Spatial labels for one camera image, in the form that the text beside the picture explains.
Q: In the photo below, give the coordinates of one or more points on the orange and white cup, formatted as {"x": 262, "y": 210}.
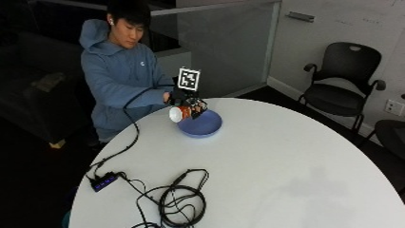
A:
{"x": 178, "y": 113}

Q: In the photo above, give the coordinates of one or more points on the blue bowl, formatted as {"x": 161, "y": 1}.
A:
{"x": 202, "y": 125}

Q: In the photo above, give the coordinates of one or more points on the white marker cube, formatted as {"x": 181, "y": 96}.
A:
{"x": 187, "y": 79}

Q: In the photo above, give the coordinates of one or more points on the glass partition panel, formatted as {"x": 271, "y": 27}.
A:
{"x": 218, "y": 47}

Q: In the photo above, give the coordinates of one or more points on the the person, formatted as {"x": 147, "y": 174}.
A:
{"x": 119, "y": 72}

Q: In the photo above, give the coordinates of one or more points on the black usb hub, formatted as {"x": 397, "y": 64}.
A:
{"x": 102, "y": 181}

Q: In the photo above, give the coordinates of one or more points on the black office chair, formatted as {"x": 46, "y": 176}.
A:
{"x": 341, "y": 85}

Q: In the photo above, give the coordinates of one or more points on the dark sofa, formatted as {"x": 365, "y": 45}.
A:
{"x": 37, "y": 88}

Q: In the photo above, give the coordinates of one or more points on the white wall outlet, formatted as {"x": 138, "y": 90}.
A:
{"x": 394, "y": 107}

